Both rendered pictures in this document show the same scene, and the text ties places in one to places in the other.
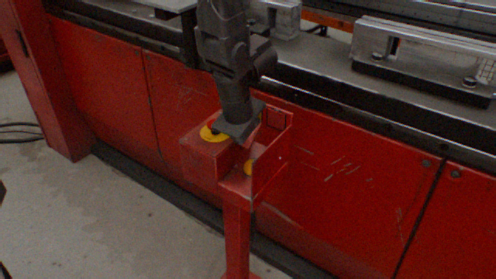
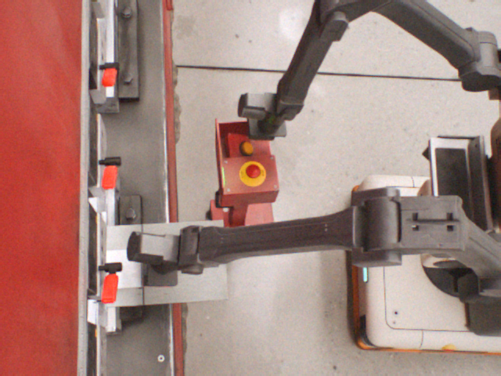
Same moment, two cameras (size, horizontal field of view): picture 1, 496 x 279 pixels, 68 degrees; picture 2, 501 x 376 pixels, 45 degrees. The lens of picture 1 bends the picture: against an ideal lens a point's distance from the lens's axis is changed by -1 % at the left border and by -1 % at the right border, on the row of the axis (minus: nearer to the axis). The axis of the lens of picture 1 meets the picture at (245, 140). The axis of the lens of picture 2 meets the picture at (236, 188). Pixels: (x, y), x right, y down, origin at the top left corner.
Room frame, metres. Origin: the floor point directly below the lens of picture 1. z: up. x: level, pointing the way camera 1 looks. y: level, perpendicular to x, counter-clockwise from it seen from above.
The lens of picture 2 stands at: (1.11, 0.40, 2.32)
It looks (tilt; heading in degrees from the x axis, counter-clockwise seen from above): 72 degrees down; 222
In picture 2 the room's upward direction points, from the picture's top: 8 degrees clockwise
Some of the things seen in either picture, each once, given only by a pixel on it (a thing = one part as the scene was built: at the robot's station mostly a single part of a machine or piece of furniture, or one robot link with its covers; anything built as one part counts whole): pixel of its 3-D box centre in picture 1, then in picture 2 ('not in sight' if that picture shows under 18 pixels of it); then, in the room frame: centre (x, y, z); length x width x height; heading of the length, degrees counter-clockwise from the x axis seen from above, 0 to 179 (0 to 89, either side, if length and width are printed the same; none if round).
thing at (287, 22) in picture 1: (239, 7); (104, 248); (1.12, 0.02, 0.92); 0.39 x 0.06 x 0.10; 54
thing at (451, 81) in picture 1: (418, 77); (128, 48); (0.75, -0.39, 0.89); 0.30 x 0.05 x 0.03; 54
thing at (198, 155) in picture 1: (235, 147); (246, 161); (0.67, 0.02, 0.75); 0.20 x 0.16 x 0.18; 56
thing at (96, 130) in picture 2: not in sight; (76, 150); (1.05, -0.07, 1.26); 0.15 x 0.09 x 0.17; 54
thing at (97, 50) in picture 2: not in sight; (77, 55); (0.93, -0.24, 1.26); 0.15 x 0.09 x 0.17; 54
